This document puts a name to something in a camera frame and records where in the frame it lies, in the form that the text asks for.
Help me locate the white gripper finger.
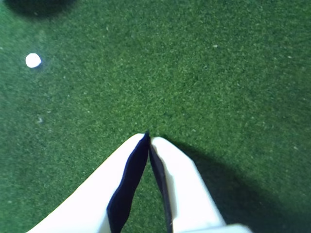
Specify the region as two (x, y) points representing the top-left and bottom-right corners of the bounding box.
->
(149, 136), (254, 233)
(26, 130), (150, 233)

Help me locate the long green turf mat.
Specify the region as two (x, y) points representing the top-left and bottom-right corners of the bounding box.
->
(0, 0), (311, 233)

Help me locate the small white dot marker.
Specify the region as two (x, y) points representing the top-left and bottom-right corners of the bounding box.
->
(25, 52), (41, 68)

